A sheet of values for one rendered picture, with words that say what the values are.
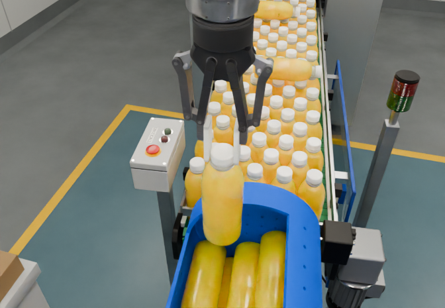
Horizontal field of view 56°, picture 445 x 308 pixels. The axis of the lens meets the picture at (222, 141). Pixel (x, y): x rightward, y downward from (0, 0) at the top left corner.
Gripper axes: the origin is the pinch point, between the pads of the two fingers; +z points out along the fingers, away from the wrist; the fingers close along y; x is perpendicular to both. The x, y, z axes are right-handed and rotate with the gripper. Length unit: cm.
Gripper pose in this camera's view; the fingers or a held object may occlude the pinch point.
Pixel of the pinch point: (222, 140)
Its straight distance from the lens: 62.8
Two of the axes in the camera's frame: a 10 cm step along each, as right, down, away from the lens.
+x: 1.6, -6.3, 7.6
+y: 9.9, 1.0, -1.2
